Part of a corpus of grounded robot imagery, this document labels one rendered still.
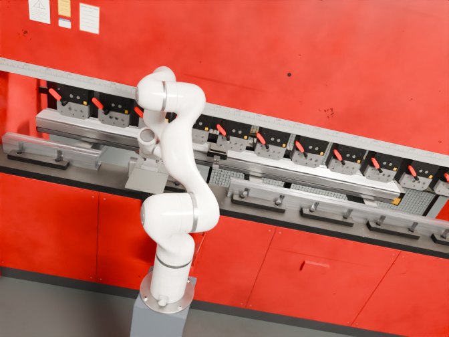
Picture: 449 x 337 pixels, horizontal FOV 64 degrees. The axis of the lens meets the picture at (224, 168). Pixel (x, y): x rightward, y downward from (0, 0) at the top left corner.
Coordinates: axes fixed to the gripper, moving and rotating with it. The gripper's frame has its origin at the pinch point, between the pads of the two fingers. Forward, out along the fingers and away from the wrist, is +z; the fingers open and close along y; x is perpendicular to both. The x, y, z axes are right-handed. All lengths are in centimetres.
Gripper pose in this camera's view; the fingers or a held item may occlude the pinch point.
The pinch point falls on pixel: (151, 158)
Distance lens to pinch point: 186.2
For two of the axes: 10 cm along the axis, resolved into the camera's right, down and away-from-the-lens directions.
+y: -9.8, -2.0, -0.8
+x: -1.7, 9.4, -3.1
